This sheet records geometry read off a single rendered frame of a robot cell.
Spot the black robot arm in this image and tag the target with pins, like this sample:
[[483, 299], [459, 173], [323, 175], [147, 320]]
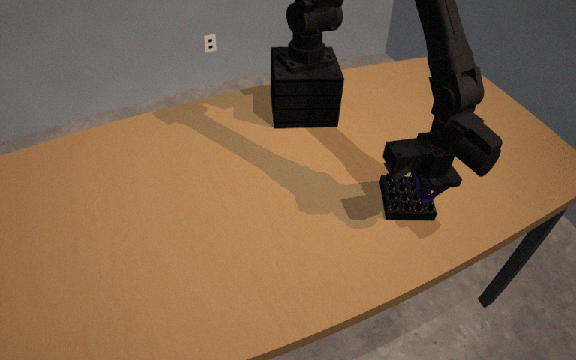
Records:
[[448, 54]]

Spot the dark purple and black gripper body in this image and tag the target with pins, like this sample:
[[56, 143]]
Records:
[[451, 179]]

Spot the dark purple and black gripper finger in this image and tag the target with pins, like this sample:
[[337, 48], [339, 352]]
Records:
[[424, 192], [416, 184]]

